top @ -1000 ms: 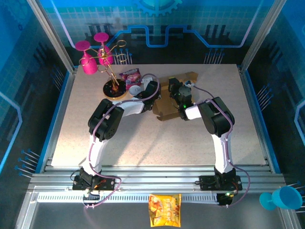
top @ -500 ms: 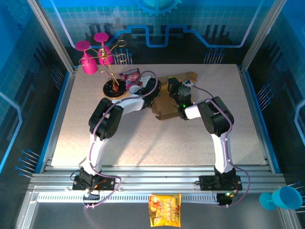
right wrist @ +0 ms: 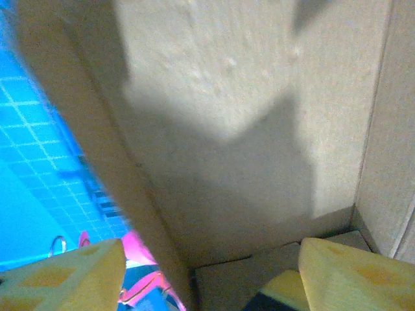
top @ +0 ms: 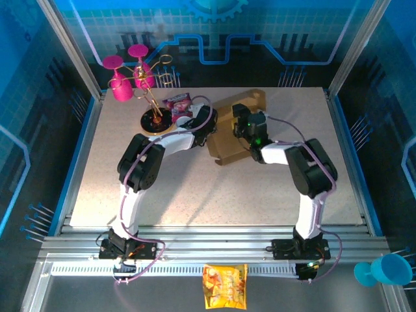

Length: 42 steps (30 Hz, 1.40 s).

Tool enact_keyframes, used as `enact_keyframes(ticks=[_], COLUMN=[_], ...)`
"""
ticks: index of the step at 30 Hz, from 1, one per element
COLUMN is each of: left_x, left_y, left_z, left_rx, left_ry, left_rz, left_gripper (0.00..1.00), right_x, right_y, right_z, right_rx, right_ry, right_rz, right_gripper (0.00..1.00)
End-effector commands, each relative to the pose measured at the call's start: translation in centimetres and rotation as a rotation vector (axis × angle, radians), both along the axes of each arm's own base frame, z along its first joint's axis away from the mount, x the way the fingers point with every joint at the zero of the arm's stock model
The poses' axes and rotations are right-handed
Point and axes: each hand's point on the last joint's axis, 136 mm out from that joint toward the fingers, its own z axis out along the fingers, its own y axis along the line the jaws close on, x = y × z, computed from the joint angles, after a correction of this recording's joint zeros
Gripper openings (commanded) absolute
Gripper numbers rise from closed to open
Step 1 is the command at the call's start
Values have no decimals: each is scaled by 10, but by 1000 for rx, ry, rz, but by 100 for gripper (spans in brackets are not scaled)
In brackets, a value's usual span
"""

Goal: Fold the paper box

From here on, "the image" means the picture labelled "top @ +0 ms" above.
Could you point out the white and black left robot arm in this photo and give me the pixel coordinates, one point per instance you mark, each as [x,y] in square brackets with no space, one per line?
[175,144]

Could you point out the blue plastic goblet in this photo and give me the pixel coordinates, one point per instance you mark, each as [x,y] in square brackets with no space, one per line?
[390,269]

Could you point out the aluminium frame post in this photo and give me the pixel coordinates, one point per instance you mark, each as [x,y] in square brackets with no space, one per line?
[357,48]
[73,48]

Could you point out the aluminium side rail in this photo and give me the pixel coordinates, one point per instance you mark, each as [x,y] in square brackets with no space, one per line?
[90,130]
[337,113]

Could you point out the aluminium frame rail beam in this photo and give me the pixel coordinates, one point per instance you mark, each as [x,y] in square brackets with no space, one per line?
[214,242]

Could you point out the small black controller box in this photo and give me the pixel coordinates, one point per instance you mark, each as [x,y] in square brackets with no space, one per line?
[307,271]

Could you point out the gold glass rack stand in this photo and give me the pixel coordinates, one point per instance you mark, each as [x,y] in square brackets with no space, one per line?
[156,125]

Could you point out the small white cup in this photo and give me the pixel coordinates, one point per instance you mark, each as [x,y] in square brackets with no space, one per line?
[182,121]

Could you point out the pink wine glass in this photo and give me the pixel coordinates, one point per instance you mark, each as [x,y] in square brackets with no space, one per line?
[138,51]
[122,89]

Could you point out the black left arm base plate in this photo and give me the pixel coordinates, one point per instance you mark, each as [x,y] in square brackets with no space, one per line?
[146,250]

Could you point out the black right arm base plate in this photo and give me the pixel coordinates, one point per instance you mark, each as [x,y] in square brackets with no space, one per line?
[282,250]

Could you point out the yellow chips bag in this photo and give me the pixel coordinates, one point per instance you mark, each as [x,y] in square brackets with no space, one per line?
[224,286]

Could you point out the pink snack bag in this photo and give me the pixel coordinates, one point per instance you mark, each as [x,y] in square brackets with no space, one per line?
[177,105]

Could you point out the brown cardboard paper box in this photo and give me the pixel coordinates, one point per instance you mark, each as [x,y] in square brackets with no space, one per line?
[227,146]

